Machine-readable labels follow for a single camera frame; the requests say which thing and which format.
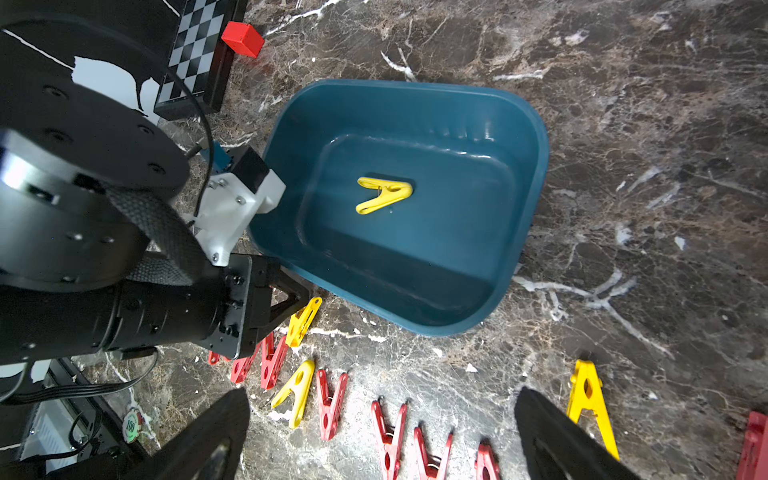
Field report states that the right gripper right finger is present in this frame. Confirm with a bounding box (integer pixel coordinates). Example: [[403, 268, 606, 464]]
[[514, 387, 639, 480]]

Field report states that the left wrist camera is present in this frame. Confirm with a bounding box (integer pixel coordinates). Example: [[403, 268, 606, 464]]
[[186, 143, 286, 267]]

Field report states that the teal plastic storage box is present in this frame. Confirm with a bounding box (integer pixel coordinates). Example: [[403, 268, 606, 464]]
[[250, 80, 550, 336]]

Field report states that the red clothespin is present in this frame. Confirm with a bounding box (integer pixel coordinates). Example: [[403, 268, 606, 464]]
[[414, 426, 454, 480], [315, 369, 349, 441], [371, 400, 408, 480], [207, 351, 229, 366], [230, 347, 259, 385], [475, 441, 501, 480], [260, 332, 289, 390], [736, 411, 768, 480]]

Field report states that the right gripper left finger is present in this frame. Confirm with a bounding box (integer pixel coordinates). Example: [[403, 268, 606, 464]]
[[126, 389, 250, 479]]

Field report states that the small red block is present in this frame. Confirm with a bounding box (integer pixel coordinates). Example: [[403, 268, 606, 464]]
[[221, 21, 265, 58]]

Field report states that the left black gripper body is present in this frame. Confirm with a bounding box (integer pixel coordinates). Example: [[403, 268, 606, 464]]
[[203, 254, 276, 359]]

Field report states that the black white checkerboard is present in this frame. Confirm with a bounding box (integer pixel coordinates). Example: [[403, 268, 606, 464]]
[[168, 0, 247, 114]]

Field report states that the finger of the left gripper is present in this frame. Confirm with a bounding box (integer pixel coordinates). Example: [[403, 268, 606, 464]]
[[266, 267, 310, 332]]

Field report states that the yellow clothespin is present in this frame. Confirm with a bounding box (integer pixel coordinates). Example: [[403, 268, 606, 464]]
[[566, 360, 620, 460], [286, 297, 323, 348], [271, 359, 315, 429], [355, 177, 413, 215]]

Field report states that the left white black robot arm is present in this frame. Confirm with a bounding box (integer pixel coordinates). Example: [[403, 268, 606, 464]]
[[1, 62, 309, 364]]

